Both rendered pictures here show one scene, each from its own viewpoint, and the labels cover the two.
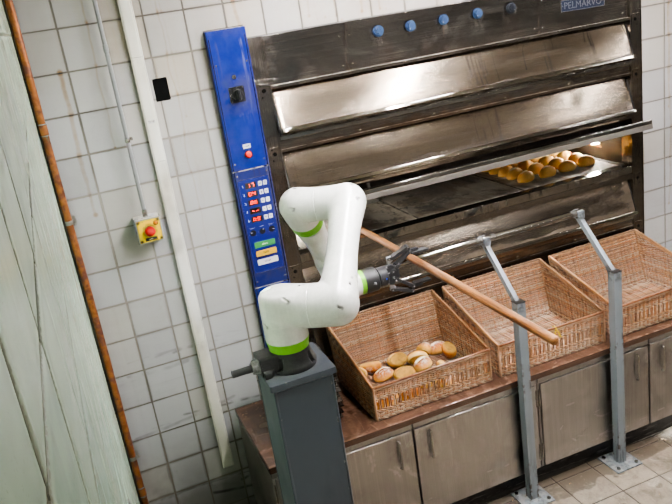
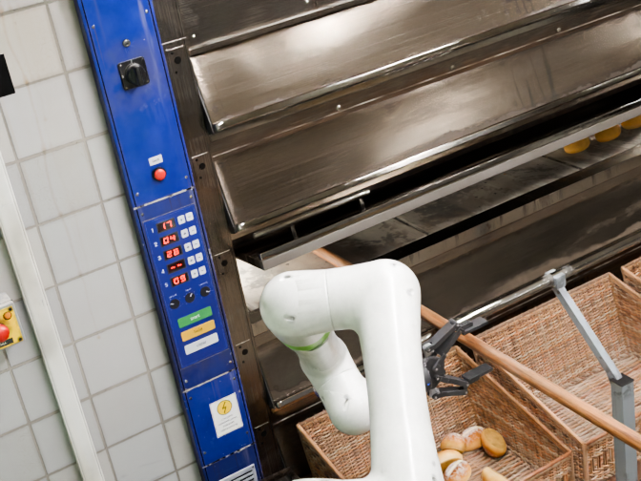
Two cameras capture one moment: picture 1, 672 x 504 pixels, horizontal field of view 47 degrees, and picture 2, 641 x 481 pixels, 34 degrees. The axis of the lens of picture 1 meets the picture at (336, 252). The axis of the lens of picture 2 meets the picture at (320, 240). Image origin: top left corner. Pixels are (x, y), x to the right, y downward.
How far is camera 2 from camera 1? 84 cm
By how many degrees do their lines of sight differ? 9
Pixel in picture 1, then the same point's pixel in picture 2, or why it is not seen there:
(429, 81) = (444, 14)
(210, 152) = (92, 177)
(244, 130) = (150, 134)
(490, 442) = not seen: outside the picture
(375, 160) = (364, 155)
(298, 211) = (300, 322)
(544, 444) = not seen: outside the picture
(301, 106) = (241, 79)
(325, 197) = (350, 294)
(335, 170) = (302, 179)
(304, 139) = (249, 135)
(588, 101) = not seen: outside the picture
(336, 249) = (394, 406)
